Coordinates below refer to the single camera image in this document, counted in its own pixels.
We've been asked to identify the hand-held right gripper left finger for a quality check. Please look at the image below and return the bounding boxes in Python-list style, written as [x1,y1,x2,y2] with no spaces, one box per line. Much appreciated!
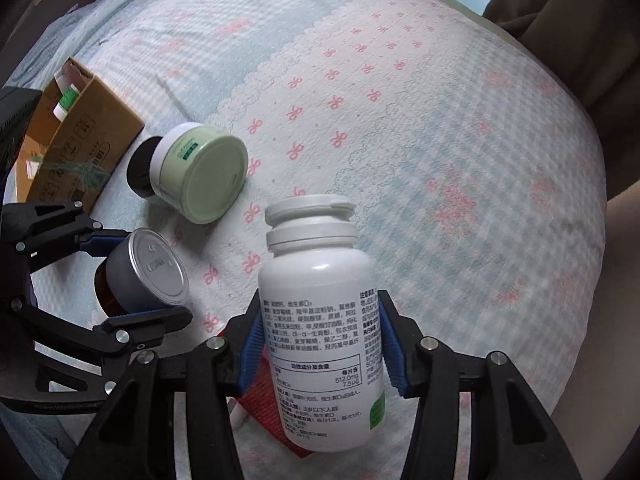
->
[62,287,266,480]

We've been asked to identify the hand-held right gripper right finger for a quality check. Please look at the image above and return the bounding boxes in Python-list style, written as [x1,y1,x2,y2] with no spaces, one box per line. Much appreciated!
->
[377,287,583,480]

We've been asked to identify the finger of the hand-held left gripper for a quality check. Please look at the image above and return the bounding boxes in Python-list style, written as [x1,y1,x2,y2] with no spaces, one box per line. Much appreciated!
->
[9,306,194,401]
[0,200,130,273]

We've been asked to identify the silver lid brown jar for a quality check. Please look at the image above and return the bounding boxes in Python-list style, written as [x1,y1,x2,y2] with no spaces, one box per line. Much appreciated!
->
[92,228,190,318]

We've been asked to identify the white pill bottle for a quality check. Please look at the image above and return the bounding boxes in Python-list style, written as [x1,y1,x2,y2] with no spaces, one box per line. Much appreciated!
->
[257,196,387,454]

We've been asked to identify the red packet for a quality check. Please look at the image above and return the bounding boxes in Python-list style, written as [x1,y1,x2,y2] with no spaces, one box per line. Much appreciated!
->
[217,325,314,459]

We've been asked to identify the white and green tube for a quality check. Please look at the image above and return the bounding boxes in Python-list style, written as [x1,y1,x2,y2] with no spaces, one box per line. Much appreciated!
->
[53,71,84,122]

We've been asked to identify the small white tube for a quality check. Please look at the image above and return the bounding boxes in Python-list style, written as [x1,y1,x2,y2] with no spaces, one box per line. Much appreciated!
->
[227,396,249,429]

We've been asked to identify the brown cardboard box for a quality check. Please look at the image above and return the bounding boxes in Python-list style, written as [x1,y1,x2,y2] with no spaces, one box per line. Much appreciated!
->
[15,56,146,214]

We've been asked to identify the black round jar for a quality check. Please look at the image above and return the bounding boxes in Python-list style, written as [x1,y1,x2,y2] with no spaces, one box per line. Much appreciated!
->
[126,135,166,199]

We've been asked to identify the light green cream jar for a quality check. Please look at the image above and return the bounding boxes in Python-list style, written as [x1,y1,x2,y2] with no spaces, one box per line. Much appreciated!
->
[150,122,250,225]

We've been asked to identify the person's blue jeans leg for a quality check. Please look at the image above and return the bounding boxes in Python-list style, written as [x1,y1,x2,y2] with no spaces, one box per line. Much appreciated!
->
[0,399,77,480]

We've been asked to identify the person's bare leg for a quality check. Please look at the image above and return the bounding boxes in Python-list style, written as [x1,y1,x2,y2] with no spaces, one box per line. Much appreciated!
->
[549,180,640,480]

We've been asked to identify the bow print checked blanket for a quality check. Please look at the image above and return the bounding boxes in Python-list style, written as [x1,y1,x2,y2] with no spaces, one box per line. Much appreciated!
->
[0,0,609,480]

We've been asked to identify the brown cloth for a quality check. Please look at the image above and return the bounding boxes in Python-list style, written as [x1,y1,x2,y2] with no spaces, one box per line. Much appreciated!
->
[481,0,640,201]

